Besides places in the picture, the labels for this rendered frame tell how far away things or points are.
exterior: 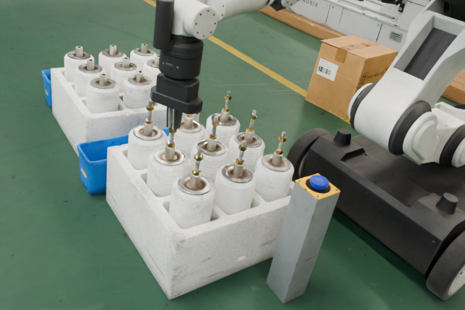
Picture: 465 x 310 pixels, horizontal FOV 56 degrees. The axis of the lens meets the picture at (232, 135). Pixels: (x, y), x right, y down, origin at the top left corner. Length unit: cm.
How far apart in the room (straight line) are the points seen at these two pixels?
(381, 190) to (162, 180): 59
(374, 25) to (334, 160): 187
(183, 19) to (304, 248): 54
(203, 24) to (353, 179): 66
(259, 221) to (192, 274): 20
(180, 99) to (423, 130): 55
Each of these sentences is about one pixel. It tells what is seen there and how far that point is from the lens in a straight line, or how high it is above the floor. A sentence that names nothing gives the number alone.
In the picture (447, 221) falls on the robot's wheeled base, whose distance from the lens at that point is 121.
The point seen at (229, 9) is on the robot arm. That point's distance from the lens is 94.
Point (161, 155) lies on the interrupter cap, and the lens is 105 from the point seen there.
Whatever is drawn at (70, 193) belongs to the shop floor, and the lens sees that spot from 134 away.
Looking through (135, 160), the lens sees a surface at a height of 19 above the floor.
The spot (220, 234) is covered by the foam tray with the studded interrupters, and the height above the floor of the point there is 16.
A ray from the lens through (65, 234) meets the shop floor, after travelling 121.
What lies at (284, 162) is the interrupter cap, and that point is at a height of 25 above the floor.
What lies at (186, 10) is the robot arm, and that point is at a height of 61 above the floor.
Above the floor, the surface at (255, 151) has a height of 24.
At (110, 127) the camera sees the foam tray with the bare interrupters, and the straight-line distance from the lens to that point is 137.
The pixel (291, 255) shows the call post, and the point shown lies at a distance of 102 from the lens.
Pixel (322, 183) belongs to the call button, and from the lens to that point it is 92.
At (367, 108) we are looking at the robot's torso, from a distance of 109.
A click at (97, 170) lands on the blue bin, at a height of 9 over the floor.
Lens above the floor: 82
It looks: 29 degrees down
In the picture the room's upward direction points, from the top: 11 degrees clockwise
